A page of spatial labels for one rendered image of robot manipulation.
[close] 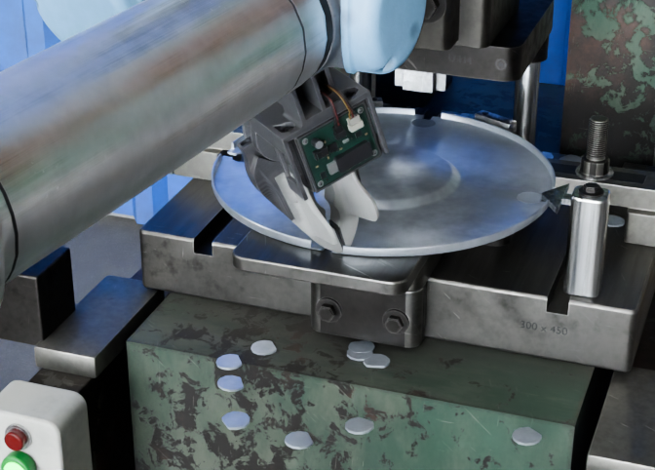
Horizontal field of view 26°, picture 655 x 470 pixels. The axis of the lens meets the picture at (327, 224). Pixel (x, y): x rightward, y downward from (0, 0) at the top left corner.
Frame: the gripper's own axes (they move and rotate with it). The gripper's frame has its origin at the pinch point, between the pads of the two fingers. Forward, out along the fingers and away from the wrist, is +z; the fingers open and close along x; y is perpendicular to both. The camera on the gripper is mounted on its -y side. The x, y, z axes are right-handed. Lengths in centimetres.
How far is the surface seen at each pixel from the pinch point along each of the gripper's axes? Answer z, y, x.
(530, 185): 7.7, -2.2, 18.4
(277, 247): 0.3, -2.5, -3.9
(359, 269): 1.5, 3.7, -0.3
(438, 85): 3.2, -15.8, 19.1
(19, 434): 9.6, -11.3, -27.5
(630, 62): 13.3, -17.9, 40.6
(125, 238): 87, -156, 9
